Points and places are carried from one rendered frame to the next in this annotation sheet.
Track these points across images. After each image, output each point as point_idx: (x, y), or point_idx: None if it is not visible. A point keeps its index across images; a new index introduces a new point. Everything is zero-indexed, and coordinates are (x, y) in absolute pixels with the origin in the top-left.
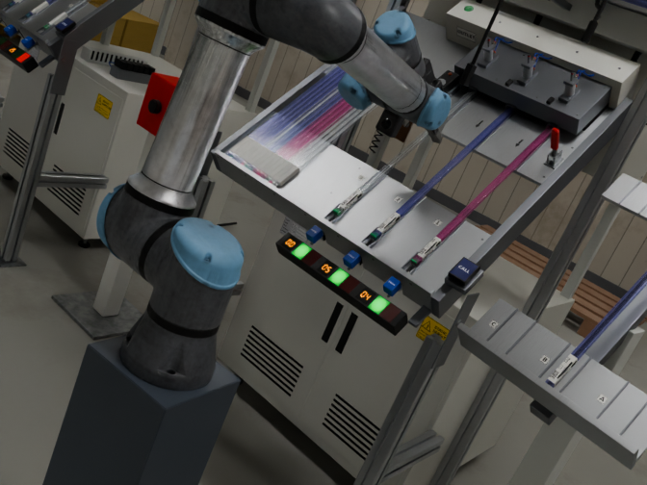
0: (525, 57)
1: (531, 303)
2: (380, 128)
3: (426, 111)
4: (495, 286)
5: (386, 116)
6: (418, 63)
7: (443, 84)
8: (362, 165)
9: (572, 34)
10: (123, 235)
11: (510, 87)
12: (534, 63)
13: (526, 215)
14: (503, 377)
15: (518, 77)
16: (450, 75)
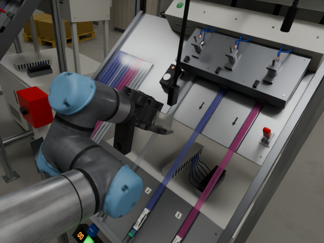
0: (228, 40)
1: (262, 198)
2: (116, 148)
3: (106, 212)
4: (237, 170)
5: (117, 140)
6: (116, 109)
7: (168, 78)
8: (122, 158)
9: (264, 2)
10: None
11: (220, 74)
12: (236, 51)
13: (250, 203)
14: (250, 232)
15: (225, 62)
16: (173, 68)
